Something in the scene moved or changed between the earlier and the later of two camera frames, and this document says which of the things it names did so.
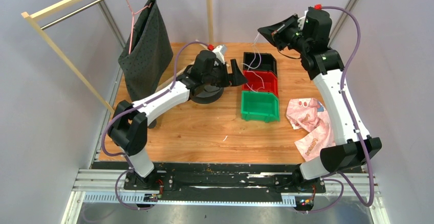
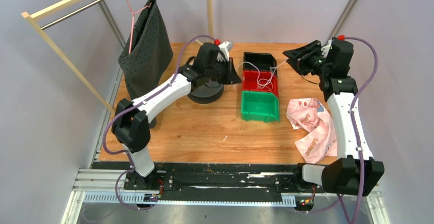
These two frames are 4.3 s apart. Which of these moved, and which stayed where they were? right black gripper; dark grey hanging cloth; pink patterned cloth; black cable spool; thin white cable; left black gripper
Moved: right black gripper; thin white cable
Stayed: pink patterned cloth; dark grey hanging cloth; black cable spool; left black gripper
